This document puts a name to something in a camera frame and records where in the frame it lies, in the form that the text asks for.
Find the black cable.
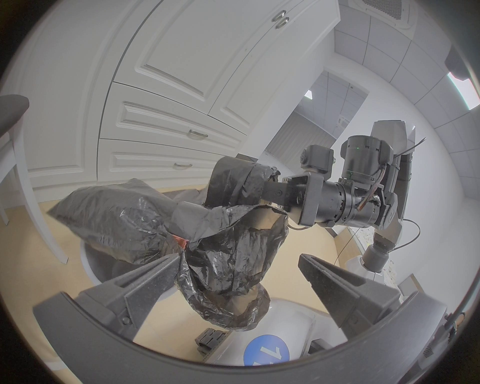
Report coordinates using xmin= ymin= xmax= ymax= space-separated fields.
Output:
xmin=394 ymin=218 xmax=421 ymax=251

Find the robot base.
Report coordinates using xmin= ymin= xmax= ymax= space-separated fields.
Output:
xmin=194 ymin=255 xmax=417 ymax=367

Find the white chair dark grey seat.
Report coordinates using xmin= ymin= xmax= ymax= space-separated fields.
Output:
xmin=0 ymin=95 xmax=69 ymax=264

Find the black plastic bag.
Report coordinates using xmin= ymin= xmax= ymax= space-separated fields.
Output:
xmin=47 ymin=155 xmax=290 ymax=332

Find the white wardrobe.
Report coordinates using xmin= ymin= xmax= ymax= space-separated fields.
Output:
xmin=7 ymin=0 xmax=341 ymax=205

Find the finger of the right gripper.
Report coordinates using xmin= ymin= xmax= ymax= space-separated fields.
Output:
xmin=262 ymin=175 xmax=301 ymax=211

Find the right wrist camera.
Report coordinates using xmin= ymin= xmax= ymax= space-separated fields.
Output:
xmin=299 ymin=144 xmax=335 ymax=177

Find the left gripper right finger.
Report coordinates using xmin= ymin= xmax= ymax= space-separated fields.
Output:
xmin=298 ymin=253 xmax=403 ymax=339

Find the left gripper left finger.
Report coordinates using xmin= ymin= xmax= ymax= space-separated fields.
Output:
xmin=77 ymin=253 xmax=185 ymax=341

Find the white ceiling air conditioner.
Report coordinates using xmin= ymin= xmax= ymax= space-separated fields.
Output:
xmin=350 ymin=0 xmax=418 ymax=36

